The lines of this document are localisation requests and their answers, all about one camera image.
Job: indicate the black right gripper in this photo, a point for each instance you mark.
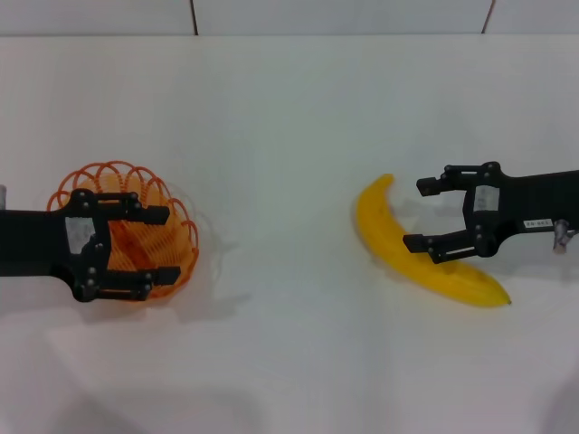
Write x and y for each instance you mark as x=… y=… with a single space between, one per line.
x=529 y=203

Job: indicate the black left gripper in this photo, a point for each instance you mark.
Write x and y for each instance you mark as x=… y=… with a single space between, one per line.
x=36 y=244

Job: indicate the yellow banana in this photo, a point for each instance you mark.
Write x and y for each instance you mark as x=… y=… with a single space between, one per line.
x=375 y=221

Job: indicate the grey right wrist connector stub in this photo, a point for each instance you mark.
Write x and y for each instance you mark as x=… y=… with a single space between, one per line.
x=561 y=237

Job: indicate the grey wrist connector stub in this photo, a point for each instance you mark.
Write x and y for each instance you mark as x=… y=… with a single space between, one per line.
x=2 y=196
x=561 y=237

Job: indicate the grey left wrist connector stub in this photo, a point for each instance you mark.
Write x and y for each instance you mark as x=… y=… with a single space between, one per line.
x=2 y=196

